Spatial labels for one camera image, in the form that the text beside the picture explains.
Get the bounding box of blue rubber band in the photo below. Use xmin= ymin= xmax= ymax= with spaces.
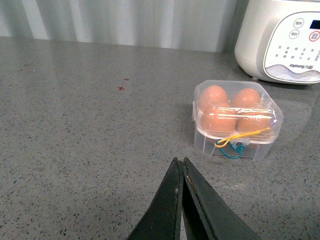
xmin=219 ymin=143 xmax=246 ymax=160

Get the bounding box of yellow rubber band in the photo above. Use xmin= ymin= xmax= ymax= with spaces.
xmin=214 ymin=127 xmax=271 ymax=148

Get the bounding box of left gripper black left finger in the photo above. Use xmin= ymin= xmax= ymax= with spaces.
xmin=128 ymin=157 xmax=184 ymax=240

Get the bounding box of brown egg front left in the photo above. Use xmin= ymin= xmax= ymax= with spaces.
xmin=200 ymin=103 xmax=237 ymax=133

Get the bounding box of brown egg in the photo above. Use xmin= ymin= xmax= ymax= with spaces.
xmin=200 ymin=103 xmax=237 ymax=133
xmin=197 ymin=85 xmax=228 ymax=108
xmin=230 ymin=88 xmax=261 ymax=108

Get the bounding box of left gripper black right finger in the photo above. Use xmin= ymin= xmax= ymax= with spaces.
xmin=182 ymin=158 xmax=261 ymax=240

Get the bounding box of brown egg back right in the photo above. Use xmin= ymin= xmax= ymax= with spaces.
xmin=230 ymin=88 xmax=261 ymax=108

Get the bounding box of brown egg back left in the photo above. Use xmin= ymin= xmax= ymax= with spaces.
xmin=197 ymin=85 xmax=228 ymax=108

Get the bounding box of white Joyoung cooker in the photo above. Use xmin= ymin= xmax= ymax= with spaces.
xmin=234 ymin=0 xmax=320 ymax=85

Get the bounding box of clear plastic egg box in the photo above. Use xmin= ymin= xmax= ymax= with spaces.
xmin=192 ymin=80 xmax=284 ymax=161

